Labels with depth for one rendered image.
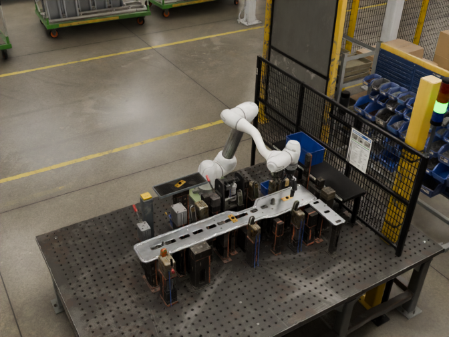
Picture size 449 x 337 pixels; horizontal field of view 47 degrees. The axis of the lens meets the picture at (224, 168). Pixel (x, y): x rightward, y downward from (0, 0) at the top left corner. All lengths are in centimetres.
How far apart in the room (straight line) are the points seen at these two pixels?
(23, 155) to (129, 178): 137
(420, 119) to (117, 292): 224
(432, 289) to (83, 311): 291
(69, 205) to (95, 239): 157
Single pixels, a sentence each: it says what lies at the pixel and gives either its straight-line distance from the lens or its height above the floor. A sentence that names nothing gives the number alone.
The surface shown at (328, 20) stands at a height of 164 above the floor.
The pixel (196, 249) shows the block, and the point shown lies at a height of 103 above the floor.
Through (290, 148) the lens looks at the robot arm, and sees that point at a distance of 350.
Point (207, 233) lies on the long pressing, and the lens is 347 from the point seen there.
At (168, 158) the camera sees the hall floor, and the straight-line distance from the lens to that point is 604.
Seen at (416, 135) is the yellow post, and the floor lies 163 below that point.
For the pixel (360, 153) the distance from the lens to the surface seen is 390.
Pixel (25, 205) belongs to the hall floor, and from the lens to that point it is 561.
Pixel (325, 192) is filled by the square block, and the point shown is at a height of 105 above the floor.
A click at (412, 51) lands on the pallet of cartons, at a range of 667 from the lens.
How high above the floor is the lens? 329
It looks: 34 degrees down
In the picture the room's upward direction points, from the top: 2 degrees clockwise
